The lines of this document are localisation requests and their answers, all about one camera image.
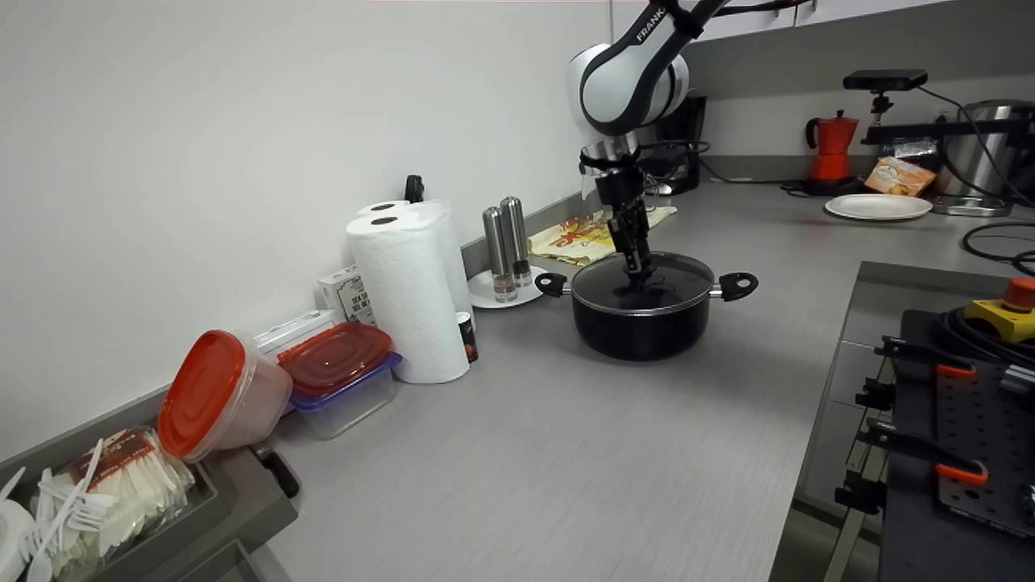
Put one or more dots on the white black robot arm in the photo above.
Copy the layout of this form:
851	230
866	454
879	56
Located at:
615	90

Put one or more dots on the white paper towel roll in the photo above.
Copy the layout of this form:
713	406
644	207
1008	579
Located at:
408	296

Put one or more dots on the orange snack packet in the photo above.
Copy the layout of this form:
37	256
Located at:
894	176

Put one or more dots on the steel salt grinder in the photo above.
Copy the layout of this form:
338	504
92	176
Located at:
499	264

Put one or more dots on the glass pot lid black knob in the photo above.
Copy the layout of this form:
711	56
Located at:
673	284

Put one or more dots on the steel electric kettle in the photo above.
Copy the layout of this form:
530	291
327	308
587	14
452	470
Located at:
986	156

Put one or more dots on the red moka pot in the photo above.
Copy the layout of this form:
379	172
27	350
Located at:
831	138

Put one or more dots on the white plastic cutlery pile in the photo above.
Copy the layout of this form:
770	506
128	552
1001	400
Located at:
96	506

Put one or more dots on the red lid food container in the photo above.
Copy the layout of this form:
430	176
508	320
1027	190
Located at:
342	375

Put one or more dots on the white dinner plate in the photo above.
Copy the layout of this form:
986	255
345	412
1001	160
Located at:
879	207

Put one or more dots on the yellow red emergency stop button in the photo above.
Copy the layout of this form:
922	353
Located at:
1010	316

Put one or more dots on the steel pepper grinder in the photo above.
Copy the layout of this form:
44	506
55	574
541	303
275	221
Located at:
516	230

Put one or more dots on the printed yellow dish towel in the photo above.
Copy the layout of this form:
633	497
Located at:
574	241

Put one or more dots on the grey tray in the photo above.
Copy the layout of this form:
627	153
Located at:
234	509

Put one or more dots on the tilted red lid container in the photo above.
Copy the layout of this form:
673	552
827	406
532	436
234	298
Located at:
226	396

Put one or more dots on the black cooking pot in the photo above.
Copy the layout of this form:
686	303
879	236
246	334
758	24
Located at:
644	319

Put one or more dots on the small white box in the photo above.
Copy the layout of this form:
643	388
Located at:
345	296

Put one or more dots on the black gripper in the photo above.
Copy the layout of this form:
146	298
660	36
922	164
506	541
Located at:
615	168

